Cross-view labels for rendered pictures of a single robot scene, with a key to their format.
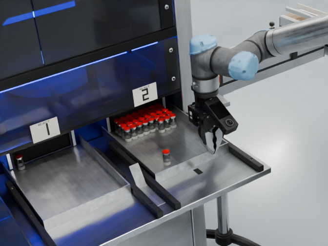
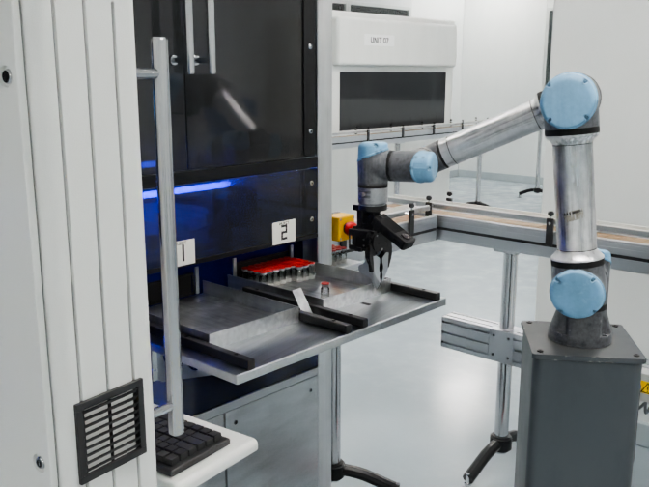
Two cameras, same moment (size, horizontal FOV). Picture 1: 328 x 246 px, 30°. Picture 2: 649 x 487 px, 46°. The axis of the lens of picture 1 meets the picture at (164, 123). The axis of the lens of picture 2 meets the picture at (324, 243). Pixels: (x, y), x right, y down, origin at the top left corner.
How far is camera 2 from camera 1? 0.80 m
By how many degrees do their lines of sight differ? 25
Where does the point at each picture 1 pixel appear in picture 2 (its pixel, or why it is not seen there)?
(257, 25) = not seen: hidden behind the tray
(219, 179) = (395, 307)
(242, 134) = not seen: hidden behind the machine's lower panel
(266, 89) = not seen: hidden behind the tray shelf
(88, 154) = (220, 299)
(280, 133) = (354, 379)
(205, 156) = (370, 290)
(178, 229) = (303, 429)
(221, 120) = (397, 234)
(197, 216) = (324, 414)
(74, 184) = (220, 318)
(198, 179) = (371, 308)
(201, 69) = (374, 174)
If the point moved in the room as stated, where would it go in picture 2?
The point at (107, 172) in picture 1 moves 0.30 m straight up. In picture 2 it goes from (255, 308) to (253, 184)
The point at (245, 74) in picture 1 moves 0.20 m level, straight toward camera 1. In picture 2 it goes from (430, 171) to (459, 183)
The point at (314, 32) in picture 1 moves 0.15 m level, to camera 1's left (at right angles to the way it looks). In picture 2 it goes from (497, 128) to (441, 129)
